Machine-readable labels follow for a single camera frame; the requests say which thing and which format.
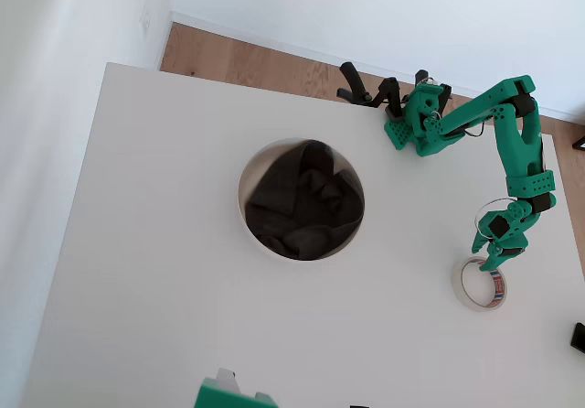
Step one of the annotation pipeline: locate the white masking tape roll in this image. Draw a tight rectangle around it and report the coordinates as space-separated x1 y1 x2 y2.
452 255 507 312

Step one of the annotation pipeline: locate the black table clamp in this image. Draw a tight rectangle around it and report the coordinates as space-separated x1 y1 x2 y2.
368 76 406 120
336 61 374 105

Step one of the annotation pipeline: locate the black crumpled cloth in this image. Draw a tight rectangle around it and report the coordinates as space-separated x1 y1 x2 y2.
244 139 366 261

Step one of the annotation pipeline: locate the green printed part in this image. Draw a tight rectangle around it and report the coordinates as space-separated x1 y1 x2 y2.
195 367 280 408

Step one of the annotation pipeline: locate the thin servo cable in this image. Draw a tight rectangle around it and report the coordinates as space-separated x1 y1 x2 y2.
473 197 520 244

